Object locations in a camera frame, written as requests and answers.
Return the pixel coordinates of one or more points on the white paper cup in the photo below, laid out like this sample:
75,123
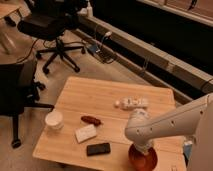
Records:
54,120

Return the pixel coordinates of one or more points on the red ceramic bowl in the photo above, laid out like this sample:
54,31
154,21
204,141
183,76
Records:
141,162

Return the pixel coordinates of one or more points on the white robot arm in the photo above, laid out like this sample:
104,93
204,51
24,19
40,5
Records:
194,119

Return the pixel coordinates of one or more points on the black chair at left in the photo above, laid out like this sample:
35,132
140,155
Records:
18,89

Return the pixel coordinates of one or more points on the red chili pepper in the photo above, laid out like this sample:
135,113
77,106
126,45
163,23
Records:
91,120

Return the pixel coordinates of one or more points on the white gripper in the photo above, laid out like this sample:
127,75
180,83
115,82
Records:
144,147

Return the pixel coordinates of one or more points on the blue box on floor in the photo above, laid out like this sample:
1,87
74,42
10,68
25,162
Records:
187,146

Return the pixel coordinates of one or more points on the power strip with cables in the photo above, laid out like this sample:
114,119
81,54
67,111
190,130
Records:
97,50

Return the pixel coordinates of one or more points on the white spray bottle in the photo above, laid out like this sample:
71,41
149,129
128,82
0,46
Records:
89,9

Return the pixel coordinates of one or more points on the black office chair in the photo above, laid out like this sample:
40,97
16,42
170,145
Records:
48,20

